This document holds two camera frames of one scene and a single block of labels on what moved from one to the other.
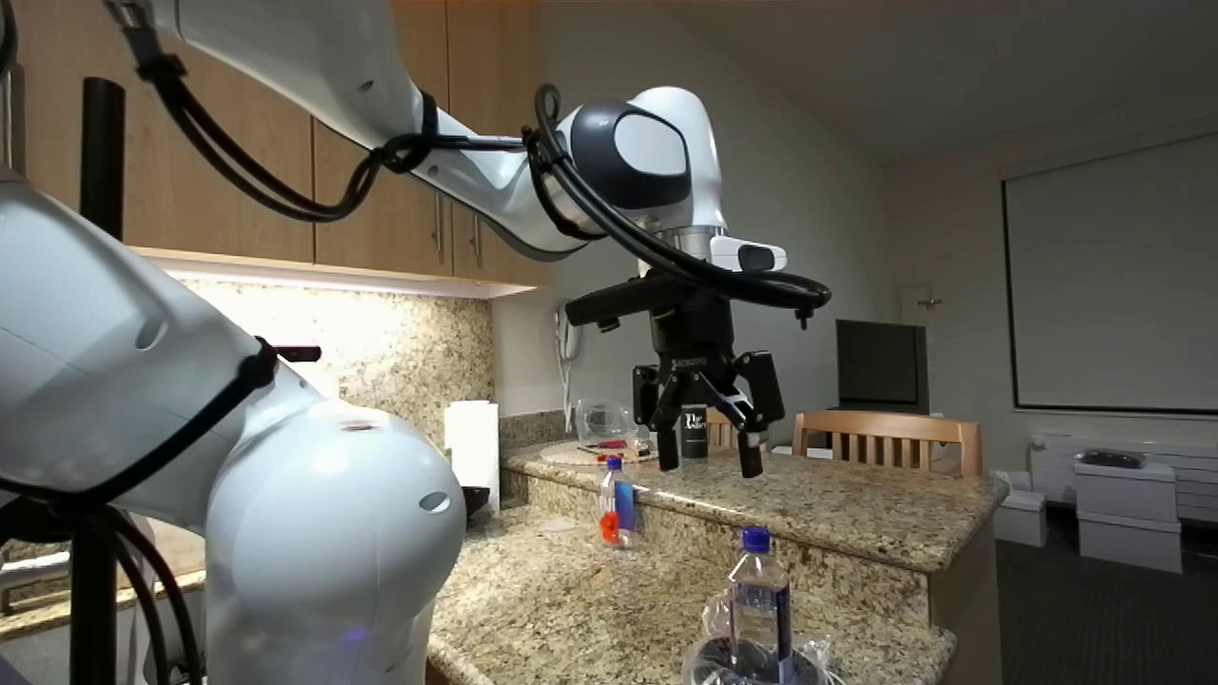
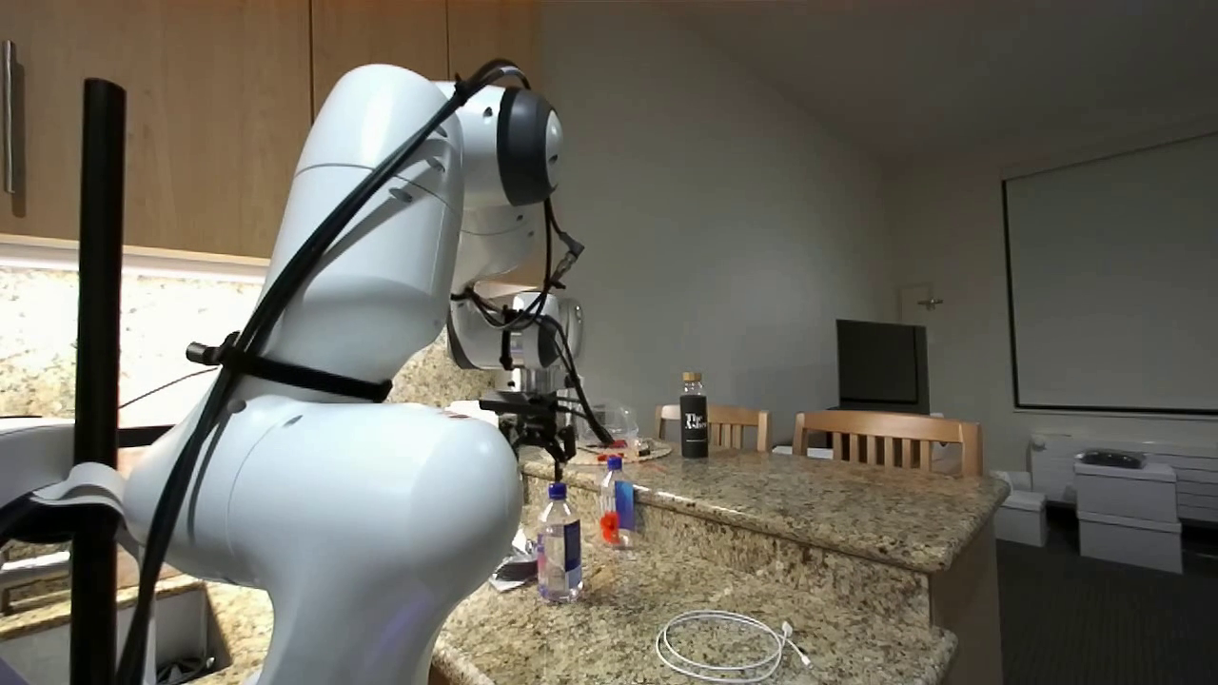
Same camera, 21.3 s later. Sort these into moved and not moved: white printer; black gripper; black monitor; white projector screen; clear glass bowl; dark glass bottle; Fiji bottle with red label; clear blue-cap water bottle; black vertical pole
Moved: black gripper; clear blue-cap water bottle; clear glass bowl
Not moved: black vertical pole; white printer; black monitor; Fiji bottle with red label; white projector screen; dark glass bottle
